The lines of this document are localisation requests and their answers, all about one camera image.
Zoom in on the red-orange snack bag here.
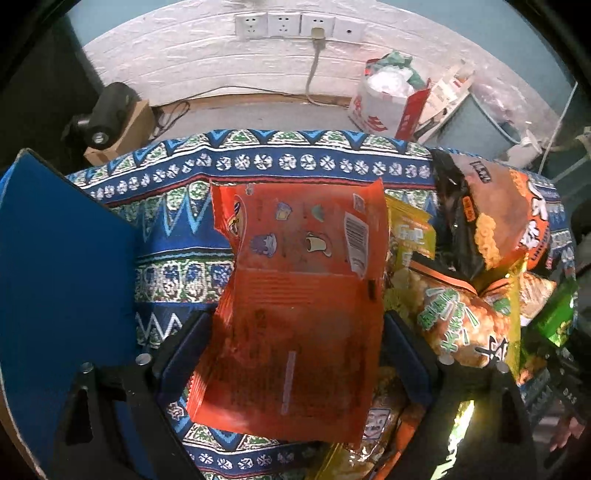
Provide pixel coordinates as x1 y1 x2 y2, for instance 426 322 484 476
187 181 388 443

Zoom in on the white wall socket strip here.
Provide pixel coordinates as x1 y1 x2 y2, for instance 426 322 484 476
235 11 367 43

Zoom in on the white red paper bag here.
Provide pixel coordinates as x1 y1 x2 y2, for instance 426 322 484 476
348 51 431 141

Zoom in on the green pea snack bag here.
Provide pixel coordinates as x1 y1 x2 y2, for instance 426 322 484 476
526 278 578 348

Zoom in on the orange green-label snack bag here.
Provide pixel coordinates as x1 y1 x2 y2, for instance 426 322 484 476
384 253 521 373

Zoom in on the small brown cardboard box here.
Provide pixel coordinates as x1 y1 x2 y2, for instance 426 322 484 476
84 100 155 166

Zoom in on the operator right hand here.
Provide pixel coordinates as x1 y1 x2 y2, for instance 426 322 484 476
549 415 586 452

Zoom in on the black orange noodle snack bag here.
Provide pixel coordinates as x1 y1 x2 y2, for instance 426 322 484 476
430 149 556 284

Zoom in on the black camera on tripod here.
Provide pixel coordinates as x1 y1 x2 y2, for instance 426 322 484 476
61 82 139 150

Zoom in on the yellow long snack pack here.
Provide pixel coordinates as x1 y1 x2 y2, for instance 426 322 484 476
386 195 436 273

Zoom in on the blue-rimmed cardboard box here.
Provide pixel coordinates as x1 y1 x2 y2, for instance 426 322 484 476
1 149 137 474

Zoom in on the grey plug with cable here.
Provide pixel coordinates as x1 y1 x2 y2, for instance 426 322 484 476
304 27 349 108

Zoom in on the blue patterned bedspread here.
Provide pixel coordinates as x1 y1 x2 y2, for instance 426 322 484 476
65 128 576 480

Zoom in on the grey-blue waste bin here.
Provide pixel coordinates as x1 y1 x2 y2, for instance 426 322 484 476
428 94 521 159

